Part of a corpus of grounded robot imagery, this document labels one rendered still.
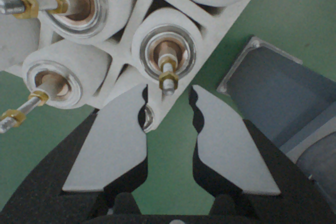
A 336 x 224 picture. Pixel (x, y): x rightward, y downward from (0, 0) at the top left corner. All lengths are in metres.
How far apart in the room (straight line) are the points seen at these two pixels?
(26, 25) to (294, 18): 0.58
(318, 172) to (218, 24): 0.25
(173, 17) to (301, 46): 0.46
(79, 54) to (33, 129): 0.58
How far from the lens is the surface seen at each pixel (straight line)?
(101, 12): 0.21
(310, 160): 0.31
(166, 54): 0.18
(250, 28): 0.51
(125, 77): 0.29
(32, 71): 0.28
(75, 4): 0.20
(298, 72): 0.38
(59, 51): 0.26
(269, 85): 0.39
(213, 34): 0.29
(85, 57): 0.27
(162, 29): 0.20
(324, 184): 0.32
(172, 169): 0.84
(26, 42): 0.33
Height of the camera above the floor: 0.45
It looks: 57 degrees down
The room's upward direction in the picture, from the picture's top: 179 degrees clockwise
